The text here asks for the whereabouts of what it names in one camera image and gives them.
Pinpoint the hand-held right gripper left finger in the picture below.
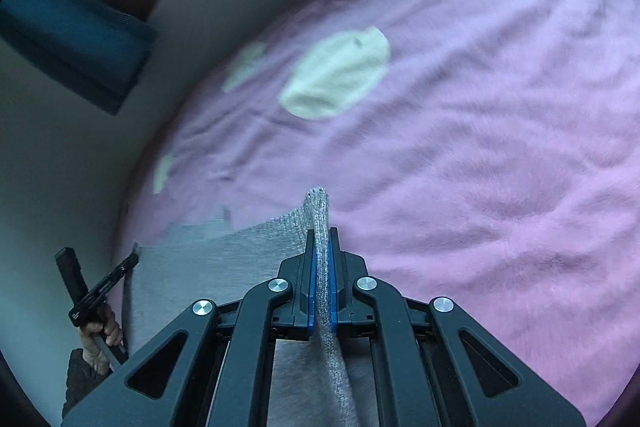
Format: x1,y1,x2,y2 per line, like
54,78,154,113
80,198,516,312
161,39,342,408
60,229,321,427

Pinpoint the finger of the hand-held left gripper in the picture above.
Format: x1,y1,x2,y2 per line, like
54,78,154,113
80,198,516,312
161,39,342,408
89,254,142,304

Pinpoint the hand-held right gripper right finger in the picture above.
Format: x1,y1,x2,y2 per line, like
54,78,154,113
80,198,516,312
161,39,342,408
327,227,587,427

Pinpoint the grey knit sweater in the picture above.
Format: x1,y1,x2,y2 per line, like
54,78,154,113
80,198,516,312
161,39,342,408
122,187,381,427

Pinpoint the person's left forearm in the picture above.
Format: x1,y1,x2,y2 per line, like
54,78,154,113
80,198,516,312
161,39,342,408
61,348,113,418

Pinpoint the person's left hand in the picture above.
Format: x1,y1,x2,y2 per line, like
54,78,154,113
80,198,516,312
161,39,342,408
79,302,125,374

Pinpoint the pink polka-dot bedsheet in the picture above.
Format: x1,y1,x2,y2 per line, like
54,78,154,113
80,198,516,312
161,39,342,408
112,0,640,427

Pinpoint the teal curtain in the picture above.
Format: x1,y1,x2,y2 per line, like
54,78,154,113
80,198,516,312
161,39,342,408
0,0,158,116

